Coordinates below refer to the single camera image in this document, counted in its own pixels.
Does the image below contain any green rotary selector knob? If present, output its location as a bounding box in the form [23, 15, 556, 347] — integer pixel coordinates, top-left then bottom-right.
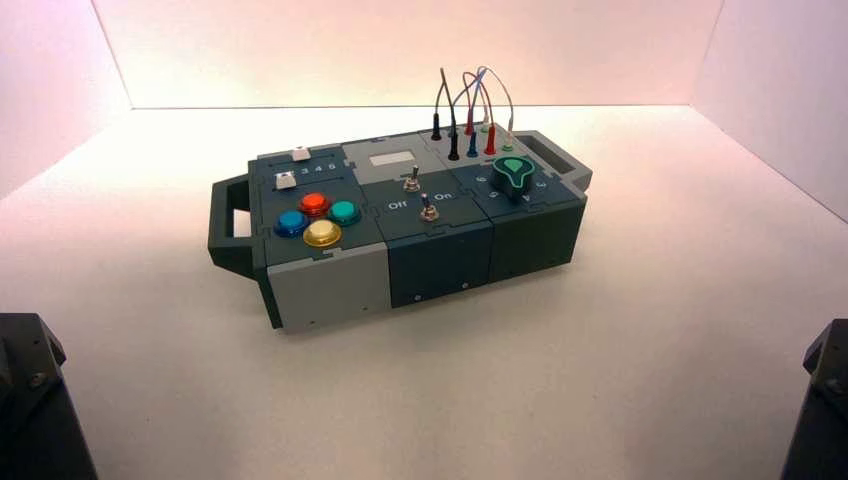
[490, 156, 536, 205]

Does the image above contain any white banana plug cable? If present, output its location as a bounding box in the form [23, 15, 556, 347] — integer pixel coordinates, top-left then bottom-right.
[478, 66, 518, 138]
[475, 76, 492, 133]

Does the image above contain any red banana plug cable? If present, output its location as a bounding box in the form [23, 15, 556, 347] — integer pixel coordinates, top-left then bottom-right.
[462, 72, 497, 156]
[464, 71, 483, 137]

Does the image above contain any orange round push button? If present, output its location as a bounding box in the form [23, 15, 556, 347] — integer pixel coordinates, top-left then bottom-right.
[298, 192, 332, 218]

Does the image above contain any dark green grey control box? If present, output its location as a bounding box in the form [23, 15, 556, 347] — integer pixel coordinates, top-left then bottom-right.
[207, 129, 594, 333]

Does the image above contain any black banana plug cable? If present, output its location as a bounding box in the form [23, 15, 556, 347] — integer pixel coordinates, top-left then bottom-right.
[440, 68, 460, 162]
[430, 67, 448, 142]

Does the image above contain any teal round push button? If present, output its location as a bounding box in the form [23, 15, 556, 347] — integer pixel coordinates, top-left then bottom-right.
[328, 200, 362, 227]

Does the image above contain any blue round push button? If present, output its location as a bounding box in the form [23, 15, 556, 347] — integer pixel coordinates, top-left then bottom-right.
[273, 210, 311, 239]

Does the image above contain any blue banana plug cable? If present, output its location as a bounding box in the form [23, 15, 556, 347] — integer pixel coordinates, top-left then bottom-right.
[466, 66, 488, 159]

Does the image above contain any yellow round push button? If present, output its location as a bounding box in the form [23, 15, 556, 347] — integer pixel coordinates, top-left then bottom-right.
[302, 219, 344, 249]

